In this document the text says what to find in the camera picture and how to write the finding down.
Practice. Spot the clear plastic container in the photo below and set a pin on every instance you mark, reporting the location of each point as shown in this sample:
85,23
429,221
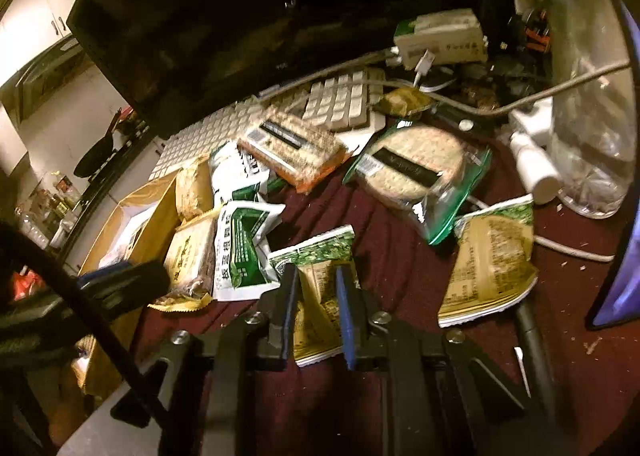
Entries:
590,136

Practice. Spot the black rod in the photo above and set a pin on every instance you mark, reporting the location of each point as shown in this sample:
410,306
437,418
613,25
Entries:
535,361

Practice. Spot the black frying pan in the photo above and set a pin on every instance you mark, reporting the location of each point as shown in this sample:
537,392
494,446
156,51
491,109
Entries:
97,156

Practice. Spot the white red blue cracker packet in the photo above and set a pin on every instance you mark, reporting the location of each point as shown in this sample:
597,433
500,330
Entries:
132,231

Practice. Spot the small gold snack packet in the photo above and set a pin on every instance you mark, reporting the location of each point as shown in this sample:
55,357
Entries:
402,101

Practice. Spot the gold cardboard box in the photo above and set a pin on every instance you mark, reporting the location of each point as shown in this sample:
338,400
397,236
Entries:
150,221

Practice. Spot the tan biscuit packet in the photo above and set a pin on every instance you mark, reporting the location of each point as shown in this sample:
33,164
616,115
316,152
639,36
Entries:
192,188
187,261

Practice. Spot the maroon tablecloth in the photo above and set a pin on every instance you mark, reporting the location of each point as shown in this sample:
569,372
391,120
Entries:
400,261

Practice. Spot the white plug adapter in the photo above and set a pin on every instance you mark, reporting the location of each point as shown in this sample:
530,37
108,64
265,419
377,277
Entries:
535,118

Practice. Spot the white keyboard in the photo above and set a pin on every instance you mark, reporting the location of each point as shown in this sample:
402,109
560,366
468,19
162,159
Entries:
340,96

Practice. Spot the white spray bottle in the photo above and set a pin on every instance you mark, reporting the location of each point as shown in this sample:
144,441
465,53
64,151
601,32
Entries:
537,171

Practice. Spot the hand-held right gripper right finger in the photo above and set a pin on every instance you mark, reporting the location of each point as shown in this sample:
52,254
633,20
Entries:
346,318

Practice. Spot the orange black tool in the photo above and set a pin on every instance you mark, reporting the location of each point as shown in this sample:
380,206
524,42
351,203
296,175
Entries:
535,33

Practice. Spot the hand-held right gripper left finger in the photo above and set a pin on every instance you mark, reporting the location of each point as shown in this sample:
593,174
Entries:
290,298

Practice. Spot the round cracker green packet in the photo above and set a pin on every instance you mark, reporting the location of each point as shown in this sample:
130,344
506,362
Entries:
415,166

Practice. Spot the white wall cabinet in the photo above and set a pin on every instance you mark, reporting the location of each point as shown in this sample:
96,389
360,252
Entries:
30,21

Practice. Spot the group of condiment bottles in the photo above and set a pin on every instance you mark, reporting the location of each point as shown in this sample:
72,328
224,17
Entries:
50,208

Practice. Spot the white green snack packet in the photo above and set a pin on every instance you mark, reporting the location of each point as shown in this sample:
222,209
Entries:
245,251
235,176

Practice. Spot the orange cracker packet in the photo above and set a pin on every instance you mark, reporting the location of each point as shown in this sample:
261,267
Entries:
295,146

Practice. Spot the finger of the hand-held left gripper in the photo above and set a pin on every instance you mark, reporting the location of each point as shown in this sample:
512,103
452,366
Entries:
130,283

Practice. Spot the black computer monitor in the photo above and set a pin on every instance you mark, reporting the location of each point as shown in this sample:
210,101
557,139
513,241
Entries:
200,26

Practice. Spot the tan green leafy snack packet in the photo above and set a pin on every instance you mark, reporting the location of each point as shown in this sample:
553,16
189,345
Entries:
317,286
487,261

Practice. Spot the white green carton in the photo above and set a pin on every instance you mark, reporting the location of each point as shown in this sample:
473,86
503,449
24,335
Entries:
440,43

